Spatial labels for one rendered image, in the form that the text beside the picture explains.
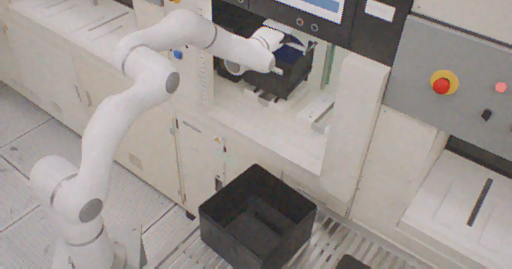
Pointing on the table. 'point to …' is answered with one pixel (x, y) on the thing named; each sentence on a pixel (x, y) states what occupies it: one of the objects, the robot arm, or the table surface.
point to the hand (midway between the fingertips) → (281, 28)
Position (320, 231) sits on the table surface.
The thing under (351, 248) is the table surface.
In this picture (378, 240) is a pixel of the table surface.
